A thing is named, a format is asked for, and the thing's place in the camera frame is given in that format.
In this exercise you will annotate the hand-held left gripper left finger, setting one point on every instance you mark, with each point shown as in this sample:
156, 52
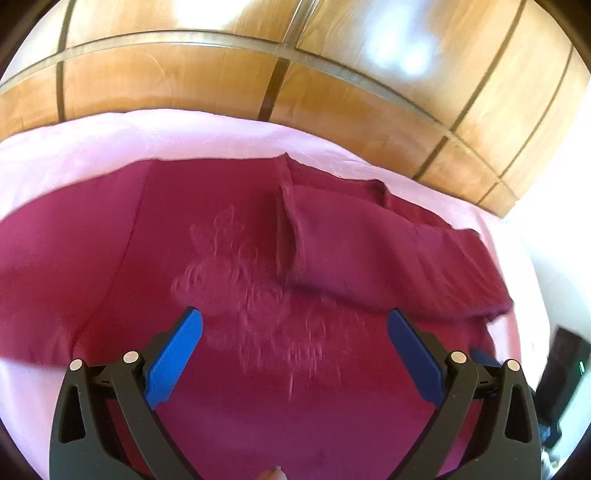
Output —
178, 350

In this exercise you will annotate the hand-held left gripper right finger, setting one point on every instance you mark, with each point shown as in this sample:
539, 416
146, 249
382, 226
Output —
413, 353

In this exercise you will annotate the pink blanket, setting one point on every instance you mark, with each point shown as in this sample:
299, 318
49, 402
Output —
138, 134

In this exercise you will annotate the maroon printed t-shirt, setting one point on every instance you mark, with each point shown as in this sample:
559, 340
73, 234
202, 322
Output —
231, 221

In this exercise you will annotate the wooden panelled wardrobe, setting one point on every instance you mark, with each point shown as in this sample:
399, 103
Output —
184, 74

